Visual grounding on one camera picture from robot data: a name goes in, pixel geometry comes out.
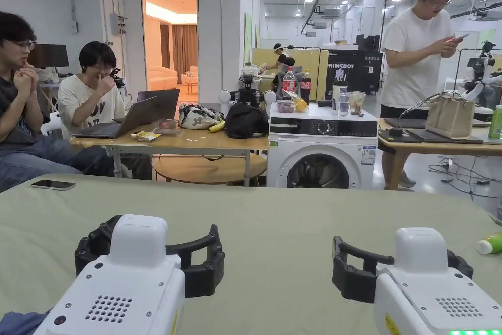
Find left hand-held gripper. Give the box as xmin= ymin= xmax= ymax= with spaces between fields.
xmin=33 ymin=214 xmax=226 ymax=335

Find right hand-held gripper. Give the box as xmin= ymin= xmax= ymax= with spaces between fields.
xmin=332 ymin=227 xmax=502 ymax=335

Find green bottle with white cap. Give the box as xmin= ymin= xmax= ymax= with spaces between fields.
xmin=476 ymin=231 xmax=502 ymax=256

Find round low wooden table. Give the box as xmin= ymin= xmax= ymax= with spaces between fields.
xmin=151 ymin=152 xmax=268 ymax=187

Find black smartphone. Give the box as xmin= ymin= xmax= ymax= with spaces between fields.
xmin=30 ymin=180 xmax=76 ymax=192

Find wooden table with laptop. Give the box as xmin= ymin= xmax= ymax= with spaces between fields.
xmin=69 ymin=88 xmax=271 ymax=188

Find bed with pale green sheet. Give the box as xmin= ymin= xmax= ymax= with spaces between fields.
xmin=0 ymin=173 xmax=502 ymax=335

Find wooden table with beige bag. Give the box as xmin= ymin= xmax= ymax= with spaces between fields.
xmin=377 ymin=91 xmax=502 ymax=191

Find white washing machine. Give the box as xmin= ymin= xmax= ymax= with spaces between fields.
xmin=266 ymin=67 xmax=379 ymax=190

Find person's legs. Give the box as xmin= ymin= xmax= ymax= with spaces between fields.
xmin=0 ymin=309 xmax=53 ymax=335

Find black robot with white shoulders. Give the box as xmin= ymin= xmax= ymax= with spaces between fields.
xmin=219 ymin=73 xmax=277 ymax=117

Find large black printed case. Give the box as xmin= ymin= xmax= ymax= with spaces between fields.
xmin=325 ymin=34 xmax=384 ymax=95

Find white and black robot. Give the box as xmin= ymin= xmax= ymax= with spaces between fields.
xmin=461 ymin=40 xmax=502 ymax=105

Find black monitor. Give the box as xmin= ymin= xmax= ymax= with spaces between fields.
xmin=27 ymin=44 xmax=71 ymax=69

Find grey wall electrical box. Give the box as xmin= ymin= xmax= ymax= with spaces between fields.
xmin=109 ymin=13 xmax=128 ymax=36

